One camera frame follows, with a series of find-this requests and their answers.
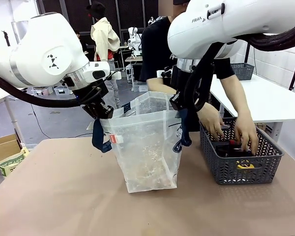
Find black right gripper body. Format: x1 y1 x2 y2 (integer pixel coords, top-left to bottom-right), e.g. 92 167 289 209
171 67 196 99

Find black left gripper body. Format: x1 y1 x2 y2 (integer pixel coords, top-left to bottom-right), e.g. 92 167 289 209
78 82 108 120

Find translucent shopping bag navy handles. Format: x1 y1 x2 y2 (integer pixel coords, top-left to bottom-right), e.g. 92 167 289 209
91 90 193 194

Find black packaged item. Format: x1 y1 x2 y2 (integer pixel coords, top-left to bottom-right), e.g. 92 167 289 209
214 140 254 158

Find grey plastic basket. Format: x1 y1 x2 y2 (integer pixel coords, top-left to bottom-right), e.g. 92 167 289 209
199 117 285 186
229 62 255 82

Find person's right forearm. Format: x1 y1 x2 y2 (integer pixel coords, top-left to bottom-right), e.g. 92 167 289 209
147 77 212 114

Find person's left forearm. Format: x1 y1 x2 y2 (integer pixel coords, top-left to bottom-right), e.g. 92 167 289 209
219 73 253 121

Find person's right hand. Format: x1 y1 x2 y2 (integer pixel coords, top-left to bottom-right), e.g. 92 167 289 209
198 103 225 141

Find person's left hand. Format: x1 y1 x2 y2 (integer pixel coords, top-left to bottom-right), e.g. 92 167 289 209
234 115 260 156

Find clear storage bin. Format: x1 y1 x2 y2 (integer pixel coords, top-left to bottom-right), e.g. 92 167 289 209
53 85 73 96

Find person in black T-shirt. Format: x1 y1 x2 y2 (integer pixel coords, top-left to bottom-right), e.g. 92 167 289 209
138 0 236 132

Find clear plastic crate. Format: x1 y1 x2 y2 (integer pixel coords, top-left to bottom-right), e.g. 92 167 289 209
131 81 148 93

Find person in cream jacket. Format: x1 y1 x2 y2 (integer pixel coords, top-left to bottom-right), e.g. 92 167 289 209
86 1 121 109

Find seated person in black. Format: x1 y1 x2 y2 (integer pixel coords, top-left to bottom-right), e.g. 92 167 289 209
75 30 89 54

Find white side table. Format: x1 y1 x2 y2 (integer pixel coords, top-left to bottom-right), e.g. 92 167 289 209
208 73 295 142

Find small cardboard box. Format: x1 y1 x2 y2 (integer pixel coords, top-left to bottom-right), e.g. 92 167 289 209
254 121 274 134

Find yellow packaged item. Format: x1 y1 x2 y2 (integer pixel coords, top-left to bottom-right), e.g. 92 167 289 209
236 160 255 170

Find green printed cardboard box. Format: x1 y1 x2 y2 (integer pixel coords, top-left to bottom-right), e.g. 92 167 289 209
0 147 30 177

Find brown cardboard box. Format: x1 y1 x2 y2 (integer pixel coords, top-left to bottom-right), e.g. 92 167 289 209
0 133 23 166

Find grey whiteboard panel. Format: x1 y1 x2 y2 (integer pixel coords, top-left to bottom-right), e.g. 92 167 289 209
11 20 30 44

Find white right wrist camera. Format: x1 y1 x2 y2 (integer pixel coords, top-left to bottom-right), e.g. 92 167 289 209
156 69 174 79

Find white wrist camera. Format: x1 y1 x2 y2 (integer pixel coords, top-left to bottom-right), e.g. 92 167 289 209
107 71 122 81
156 69 174 79

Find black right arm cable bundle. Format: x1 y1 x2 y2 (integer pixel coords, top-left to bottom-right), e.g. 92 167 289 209
183 19 295 113

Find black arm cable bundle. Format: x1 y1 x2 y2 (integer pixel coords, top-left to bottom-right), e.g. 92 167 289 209
0 71 102 109
183 19 295 113

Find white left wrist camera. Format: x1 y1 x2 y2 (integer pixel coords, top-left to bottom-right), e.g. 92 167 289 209
107 71 122 81

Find black left arm cable bundle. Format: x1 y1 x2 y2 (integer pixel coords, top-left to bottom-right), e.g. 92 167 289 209
0 71 102 109

